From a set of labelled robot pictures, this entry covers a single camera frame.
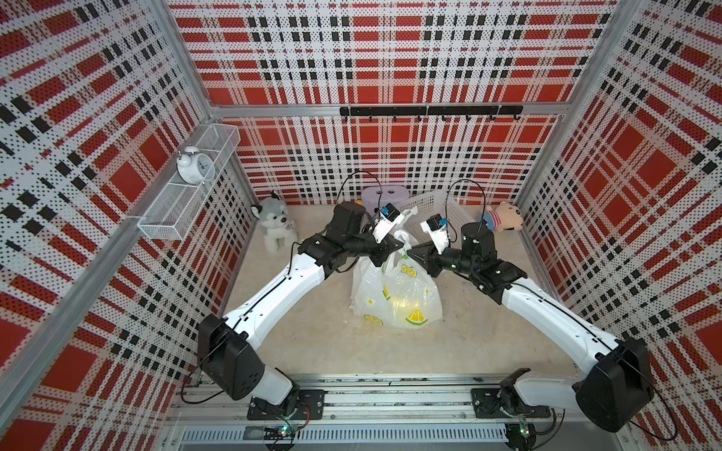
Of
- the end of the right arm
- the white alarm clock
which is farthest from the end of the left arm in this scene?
the white alarm clock

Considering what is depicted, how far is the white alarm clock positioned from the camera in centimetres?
70

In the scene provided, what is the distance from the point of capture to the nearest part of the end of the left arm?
0.64 metres

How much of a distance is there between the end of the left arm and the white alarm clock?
1.46 feet

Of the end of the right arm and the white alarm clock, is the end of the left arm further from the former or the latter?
the white alarm clock
